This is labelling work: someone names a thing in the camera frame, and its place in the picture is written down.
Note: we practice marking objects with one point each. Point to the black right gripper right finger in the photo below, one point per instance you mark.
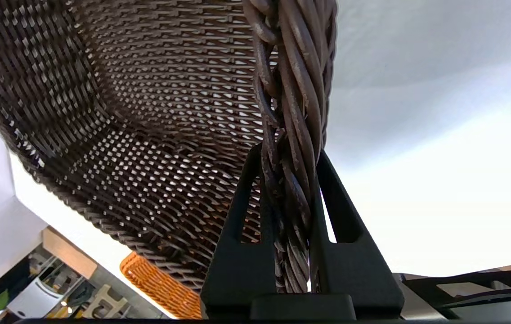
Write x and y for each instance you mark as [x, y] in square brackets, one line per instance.
[350, 270]

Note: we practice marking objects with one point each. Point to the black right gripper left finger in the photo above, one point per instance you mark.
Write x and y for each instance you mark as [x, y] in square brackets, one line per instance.
[237, 270]

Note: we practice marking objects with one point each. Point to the orange wicker basket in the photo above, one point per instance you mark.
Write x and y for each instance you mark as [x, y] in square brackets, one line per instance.
[161, 288]

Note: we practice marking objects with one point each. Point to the dark brown wicker basket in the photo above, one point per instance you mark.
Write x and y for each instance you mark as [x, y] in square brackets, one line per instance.
[147, 135]

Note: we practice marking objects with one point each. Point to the beige furniture piece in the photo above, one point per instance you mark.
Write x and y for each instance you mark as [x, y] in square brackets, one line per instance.
[105, 303]

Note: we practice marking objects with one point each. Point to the black metal robot frame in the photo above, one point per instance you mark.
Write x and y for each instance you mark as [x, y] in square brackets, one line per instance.
[485, 306]

